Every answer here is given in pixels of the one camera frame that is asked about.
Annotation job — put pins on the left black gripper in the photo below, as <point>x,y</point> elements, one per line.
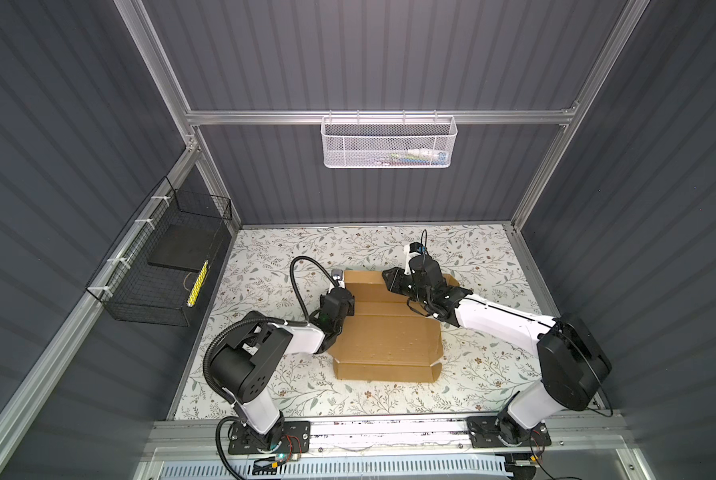
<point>349,310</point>

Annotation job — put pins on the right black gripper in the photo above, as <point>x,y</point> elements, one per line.
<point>395,274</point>

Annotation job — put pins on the brown cardboard box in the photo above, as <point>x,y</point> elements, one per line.
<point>386,339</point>

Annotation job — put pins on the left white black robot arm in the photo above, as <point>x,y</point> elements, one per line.
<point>241,360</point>

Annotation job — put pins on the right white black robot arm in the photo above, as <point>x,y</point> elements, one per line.
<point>572,363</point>

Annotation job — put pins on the floral patterned table mat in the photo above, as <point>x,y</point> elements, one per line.
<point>281,271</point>

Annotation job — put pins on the pens in white basket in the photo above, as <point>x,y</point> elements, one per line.
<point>414,157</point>

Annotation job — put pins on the yellow marker pen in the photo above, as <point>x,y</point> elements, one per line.
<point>198,285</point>

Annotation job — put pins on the black foam pad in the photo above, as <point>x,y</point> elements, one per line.
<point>184,248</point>

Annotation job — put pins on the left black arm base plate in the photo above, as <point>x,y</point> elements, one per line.
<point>285,437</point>

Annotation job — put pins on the white wire mesh basket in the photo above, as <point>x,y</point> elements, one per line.
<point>353,141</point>

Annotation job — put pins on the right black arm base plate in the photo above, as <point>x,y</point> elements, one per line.
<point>498,431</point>

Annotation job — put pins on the black wire basket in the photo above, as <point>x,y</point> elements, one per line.
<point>131,290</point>

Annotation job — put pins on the aluminium mounting rail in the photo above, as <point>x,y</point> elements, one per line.
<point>415,434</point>

